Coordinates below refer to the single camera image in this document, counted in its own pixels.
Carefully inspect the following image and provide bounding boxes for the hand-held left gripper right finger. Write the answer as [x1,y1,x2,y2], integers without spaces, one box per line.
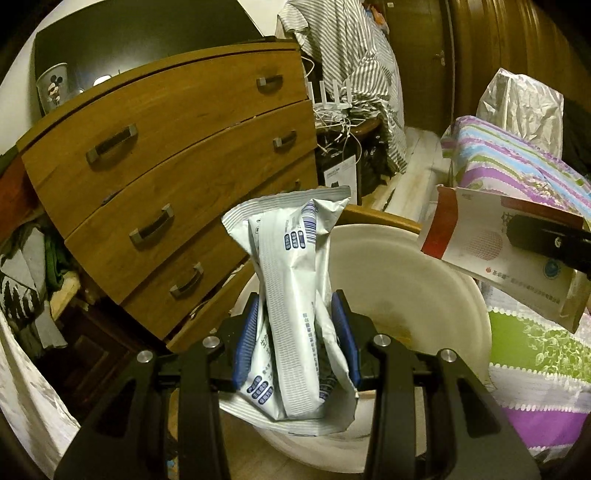
[330,290,541,480]

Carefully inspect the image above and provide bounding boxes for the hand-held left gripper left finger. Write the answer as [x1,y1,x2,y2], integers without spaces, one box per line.
[54,292,262,480]

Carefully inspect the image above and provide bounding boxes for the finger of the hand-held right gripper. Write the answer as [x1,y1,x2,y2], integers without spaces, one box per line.
[506,213,591,280]

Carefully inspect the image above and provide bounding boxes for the white packet with blue print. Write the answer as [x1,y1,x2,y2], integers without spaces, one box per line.
[221,185,360,435]

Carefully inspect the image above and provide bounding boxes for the white plastic basin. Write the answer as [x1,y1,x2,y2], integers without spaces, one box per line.
[217,223,492,474]

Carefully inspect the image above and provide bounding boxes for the white paper bag red band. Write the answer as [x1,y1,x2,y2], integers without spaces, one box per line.
[419,185,591,334]

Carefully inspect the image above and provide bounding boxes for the wooden drawer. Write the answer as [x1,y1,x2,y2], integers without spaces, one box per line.
[65,99,317,303]
[122,152,319,340]
[21,48,309,229]

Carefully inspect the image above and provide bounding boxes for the striped floral bedsheet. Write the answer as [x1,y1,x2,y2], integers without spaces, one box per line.
[441,115,591,467]

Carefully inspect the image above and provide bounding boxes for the silver foil bag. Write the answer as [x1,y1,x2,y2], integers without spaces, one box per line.
[475,68,565,160]

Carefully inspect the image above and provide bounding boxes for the white wooden planks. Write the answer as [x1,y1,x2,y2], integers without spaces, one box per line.
[369,127,455,217]

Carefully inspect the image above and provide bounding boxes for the dark wooden cabinet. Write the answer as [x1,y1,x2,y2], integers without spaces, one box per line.
[46,295,171,416]

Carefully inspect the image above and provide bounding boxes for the black box with white label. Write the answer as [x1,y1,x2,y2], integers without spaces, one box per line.
[318,138,363,204]

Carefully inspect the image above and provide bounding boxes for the wooden chest of drawers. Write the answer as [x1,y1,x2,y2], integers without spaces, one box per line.
[16,39,319,354]

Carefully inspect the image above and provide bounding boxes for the brown wooden wardrobe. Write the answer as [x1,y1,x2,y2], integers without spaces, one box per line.
[450,0,591,130]

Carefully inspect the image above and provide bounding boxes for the brown wooden door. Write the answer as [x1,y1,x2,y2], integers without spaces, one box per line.
[385,0,455,134]

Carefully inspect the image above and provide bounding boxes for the pile of clothes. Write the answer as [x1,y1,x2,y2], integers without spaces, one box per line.
[0,217,79,361]

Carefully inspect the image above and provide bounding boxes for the white router with antennas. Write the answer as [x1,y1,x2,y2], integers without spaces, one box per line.
[302,78,358,121]

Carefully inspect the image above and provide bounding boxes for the white cloth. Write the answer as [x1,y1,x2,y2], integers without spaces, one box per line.
[0,314,81,467]

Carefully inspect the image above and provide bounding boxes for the grey striped cloth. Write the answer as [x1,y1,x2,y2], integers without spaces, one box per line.
[277,0,409,174]

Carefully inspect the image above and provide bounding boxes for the red cloth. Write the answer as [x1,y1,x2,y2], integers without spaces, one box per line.
[0,157,38,232]

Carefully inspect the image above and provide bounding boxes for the colourful hanging ornament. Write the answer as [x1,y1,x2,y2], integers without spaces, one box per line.
[365,0,389,29]

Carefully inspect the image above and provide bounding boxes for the cartoon mouse cup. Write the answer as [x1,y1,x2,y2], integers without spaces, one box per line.
[36,62,70,116]

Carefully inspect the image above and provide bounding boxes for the black television screen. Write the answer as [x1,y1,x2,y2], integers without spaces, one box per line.
[33,0,278,112]

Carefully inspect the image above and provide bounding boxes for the wooden bed frame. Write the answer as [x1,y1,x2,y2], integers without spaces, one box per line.
[344,204,423,232]

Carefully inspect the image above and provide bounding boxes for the bundle of white cables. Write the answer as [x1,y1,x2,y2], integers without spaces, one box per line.
[316,115,365,153]

